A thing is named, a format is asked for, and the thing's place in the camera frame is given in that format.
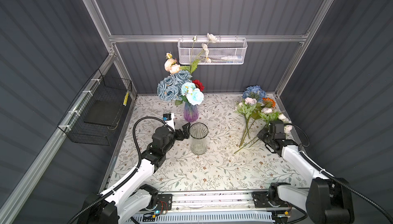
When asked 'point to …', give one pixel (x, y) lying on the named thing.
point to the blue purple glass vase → (191, 112)
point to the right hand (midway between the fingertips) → (263, 133)
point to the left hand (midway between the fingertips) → (183, 123)
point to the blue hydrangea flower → (255, 91)
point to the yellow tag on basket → (126, 98)
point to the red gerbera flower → (198, 85)
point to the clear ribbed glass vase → (198, 132)
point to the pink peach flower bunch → (257, 119)
